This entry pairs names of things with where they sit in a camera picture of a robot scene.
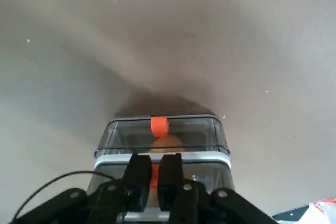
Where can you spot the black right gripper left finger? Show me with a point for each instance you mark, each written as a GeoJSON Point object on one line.
{"type": "Point", "coordinates": [136, 179]}

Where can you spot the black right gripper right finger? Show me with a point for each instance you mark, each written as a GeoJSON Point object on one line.
{"type": "Point", "coordinates": [170, 179]}

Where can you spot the white three-layer storage frame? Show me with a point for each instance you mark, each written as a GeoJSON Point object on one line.
{"type": "Point", "coordinates": [210, 159]}

